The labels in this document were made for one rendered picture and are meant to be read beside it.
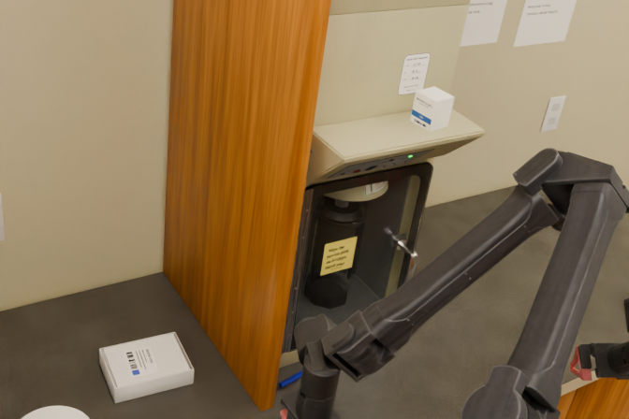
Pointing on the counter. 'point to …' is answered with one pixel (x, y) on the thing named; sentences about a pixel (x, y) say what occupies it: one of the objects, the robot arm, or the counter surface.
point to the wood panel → (242, 141)
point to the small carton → (431, 108)
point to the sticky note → (338, 255)
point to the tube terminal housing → (382, 67)
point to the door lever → (407, 260)
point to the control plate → (380, 163)
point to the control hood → (383, 141)
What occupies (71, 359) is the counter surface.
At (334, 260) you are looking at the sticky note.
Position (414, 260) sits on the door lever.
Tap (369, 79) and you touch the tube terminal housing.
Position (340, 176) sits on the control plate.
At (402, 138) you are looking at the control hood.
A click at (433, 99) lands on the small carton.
